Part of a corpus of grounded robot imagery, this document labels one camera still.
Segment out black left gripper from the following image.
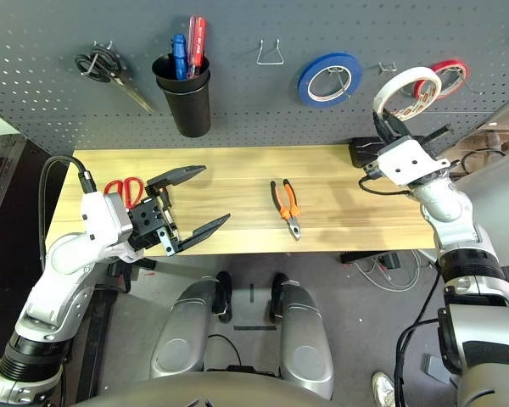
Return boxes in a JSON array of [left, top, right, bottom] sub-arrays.
[[126, 164, 232, 255]]

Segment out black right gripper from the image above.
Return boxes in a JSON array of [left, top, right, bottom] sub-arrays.
[[362, 108, 453, 182]]

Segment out white tape roll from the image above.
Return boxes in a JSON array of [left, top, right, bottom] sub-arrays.
[[372, 66, 442, 123]]

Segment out red handled scissors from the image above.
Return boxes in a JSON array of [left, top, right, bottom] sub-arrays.
[[104, 177, 146, 209]]

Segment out orange black pliers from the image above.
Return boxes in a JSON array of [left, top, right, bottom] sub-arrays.
[[270, 178, 302, 242]]

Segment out grey perforated pegboard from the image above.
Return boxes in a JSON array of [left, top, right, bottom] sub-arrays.
[[0, 0, 509, 157]]

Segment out black tool case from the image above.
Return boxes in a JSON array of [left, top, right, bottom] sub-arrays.
[[348, 136, 385, 169]]

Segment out red tape roll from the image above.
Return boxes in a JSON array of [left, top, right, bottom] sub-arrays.
[[413, 59, 472, 101]]

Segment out black plastic cup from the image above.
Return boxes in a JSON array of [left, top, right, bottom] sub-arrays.
[[151, 53, 211, 92], [154, 67, 212, 139]]

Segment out black robot left foot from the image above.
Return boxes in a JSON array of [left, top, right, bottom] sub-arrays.
[[213, 270, 234, 324]]

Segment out black robot foot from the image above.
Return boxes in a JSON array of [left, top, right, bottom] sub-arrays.
[[269, 273, 290, 324], [213, 270, 234, 324]]

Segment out blue tape roll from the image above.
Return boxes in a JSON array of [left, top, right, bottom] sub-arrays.
[[297, 52, 364, 108]]

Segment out black robot right foot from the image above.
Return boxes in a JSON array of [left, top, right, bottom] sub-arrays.
[[269, 273, 290, 324]]

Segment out silver robot left leg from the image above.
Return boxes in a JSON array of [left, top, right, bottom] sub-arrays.
[[149, 275, 221, 381]]

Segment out silver robot leg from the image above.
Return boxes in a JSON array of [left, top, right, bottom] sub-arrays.
[[275, 279, 335, 399], [149, 275, 221, 381]]

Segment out black power strip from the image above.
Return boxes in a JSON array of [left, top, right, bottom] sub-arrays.
[[340, 252, 400, 269]]

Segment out silver robot right leg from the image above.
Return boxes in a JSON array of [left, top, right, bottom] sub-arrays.
[[275, 279, 335, 399]]

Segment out dark cabinet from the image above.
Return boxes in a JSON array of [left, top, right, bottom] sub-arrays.
[[0, 135, 76, 255]]

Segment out grey robot torso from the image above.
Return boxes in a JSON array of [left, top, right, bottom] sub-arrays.
[[67, 371, 408, 407]]

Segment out grey floor pedal box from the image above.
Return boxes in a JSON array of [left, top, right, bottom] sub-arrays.
[[421, 354, 451, 383]]

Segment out white sneaker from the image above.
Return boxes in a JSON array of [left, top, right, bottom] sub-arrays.
[[372, 371, 396, 407]]

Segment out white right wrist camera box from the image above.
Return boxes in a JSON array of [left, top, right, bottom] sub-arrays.
[[377, 136, 450, 187]]

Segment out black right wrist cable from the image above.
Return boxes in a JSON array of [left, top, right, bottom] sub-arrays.
[[358, 177, 413, 197]]

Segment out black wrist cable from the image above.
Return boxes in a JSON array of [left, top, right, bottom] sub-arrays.
[[358, 177, 413, 197], [37, 155, 98, 272]]

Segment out black floor cable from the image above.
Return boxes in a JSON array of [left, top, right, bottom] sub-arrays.
[[461, 148, 508, 176]]

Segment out black table frame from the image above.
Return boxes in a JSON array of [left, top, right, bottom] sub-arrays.
[[104, 257, 162, 294]]

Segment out black torso cable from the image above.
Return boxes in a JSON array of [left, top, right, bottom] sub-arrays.
[[206, 333, 243, 371]]

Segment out blue handled screwdriver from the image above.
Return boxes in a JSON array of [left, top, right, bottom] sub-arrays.
[[171, 33, 190, 81]]

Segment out black handled scissors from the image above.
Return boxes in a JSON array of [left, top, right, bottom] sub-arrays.
[[74, 42, 156, 115]]

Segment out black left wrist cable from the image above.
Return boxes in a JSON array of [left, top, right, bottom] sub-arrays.
[[37, 155, 98, 272]]

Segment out white floor cable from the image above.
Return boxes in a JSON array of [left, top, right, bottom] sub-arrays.
[[355, 249, 434, 292]]

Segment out wire plier holder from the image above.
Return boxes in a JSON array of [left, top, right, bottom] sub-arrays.
[[254, 37, 286, 67]]

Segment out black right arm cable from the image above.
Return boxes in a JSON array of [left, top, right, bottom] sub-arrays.
[[394, 275, 443, 407]]

